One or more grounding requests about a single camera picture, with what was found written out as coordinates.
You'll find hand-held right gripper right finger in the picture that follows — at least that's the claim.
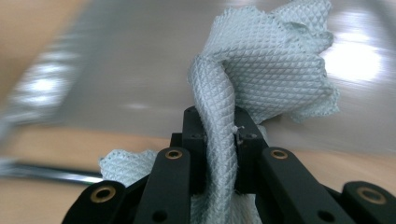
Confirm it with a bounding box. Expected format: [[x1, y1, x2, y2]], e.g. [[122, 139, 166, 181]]
[[233, 106, 270, 194]]

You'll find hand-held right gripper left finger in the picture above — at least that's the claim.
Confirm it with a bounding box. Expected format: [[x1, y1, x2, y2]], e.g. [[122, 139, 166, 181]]
[[169, 105, 208, 196]]

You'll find silver two-tier shelf rack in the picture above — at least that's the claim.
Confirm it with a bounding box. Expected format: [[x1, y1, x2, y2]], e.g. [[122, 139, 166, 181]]
[[0, 0, 396, 185]]

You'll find light blue cloth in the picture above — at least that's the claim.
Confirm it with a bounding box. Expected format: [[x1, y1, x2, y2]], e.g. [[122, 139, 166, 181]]
[[98, 0, 341, 224]]

